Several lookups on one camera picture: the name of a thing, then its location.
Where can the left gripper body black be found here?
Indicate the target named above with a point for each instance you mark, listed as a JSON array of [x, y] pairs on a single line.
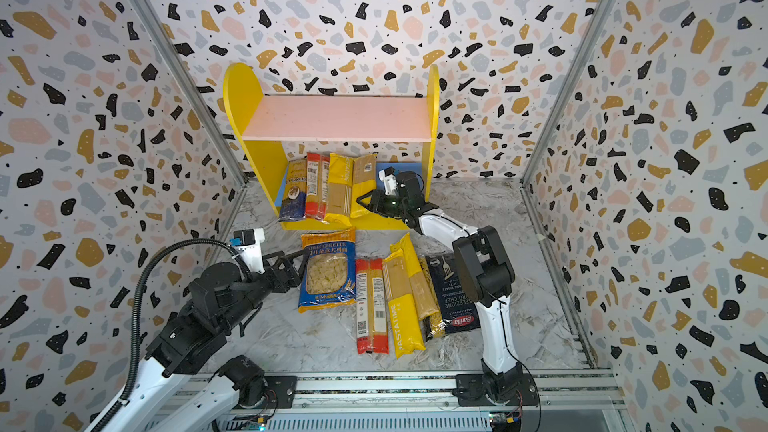
[[270, 280]]

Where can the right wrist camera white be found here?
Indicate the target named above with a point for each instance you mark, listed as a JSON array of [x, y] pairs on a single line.
[[388, 178]]

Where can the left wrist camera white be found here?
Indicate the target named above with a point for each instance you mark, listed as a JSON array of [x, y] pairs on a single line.
[[247, 243]]

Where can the red spaghetti pack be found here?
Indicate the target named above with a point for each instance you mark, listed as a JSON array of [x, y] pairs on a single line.
[[317, 186], [371, 308]]

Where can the blue orange orecchiette bag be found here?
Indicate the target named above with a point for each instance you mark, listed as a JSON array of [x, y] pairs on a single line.
[[330, 274]]

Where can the yellow spaghetti pack on floor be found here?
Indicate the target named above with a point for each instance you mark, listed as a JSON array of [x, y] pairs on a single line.
[[422, 290]]

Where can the dark penne pasta bag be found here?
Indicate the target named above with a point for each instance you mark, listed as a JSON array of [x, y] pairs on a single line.
[[456, 313]]

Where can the yellow spaghetti pack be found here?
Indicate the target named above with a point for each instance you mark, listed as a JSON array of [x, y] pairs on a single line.
[[422, 290], [404, 321], [340, 180], [364, 181]]

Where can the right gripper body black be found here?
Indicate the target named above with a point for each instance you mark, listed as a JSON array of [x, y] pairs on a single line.
[[387, 199]]

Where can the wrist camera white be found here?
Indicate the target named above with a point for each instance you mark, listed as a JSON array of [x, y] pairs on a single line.
[[247, 243], [388, 178]]

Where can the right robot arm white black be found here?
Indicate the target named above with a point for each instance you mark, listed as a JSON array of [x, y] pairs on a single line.
[[485, 272]]

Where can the blue yellow pasta bag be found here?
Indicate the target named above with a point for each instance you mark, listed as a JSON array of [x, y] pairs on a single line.
[[292, 207]]

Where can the yellow shelf pink blue boards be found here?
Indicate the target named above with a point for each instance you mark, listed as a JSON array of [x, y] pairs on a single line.
[[262, 124]]

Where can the yellow spaghetti pack bottom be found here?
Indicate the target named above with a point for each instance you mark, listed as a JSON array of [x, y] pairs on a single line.
[[404, 321]]

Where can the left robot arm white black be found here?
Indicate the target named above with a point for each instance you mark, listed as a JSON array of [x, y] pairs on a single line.
[[224, 300]]

